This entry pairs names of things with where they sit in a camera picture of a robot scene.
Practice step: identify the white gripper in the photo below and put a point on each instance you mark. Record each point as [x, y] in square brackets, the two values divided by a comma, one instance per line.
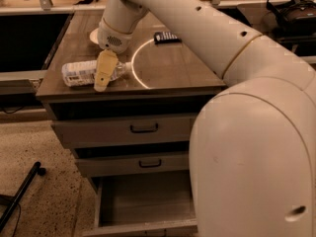
[111, 40]

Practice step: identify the clear plastic water bottle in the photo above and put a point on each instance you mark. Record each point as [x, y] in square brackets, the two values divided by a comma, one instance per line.
[83, 73]

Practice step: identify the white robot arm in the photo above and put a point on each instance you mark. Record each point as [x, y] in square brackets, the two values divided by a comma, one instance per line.
[252, 147]

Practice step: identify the grey drawer cabinet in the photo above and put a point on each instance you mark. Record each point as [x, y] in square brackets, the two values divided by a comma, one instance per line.
[164, 79]

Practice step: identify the top drawer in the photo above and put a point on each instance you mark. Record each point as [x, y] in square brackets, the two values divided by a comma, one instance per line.
[99, 132]

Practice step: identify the drawer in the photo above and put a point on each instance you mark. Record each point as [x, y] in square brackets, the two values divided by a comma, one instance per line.
[145, 205]
[99, 132]
[133, 164]

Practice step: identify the middle drawer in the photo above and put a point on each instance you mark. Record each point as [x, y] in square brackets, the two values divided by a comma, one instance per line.
[133, 164]

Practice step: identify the bottom drawer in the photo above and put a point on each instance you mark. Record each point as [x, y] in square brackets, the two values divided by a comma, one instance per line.
[145, 205]

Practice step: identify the white paper bowl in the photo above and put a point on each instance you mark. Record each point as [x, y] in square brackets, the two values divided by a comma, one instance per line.
[94, 36]

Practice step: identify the dark snack packet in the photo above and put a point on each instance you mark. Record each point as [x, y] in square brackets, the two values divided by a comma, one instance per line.
[165, 37]

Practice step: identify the black stand leg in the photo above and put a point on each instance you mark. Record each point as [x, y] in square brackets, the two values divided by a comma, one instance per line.
[11, 202]

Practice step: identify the black side table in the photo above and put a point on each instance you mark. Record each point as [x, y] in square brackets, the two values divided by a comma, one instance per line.
[265, 22]

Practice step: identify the black headset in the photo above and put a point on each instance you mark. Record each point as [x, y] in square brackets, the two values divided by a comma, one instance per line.
[295, 16]

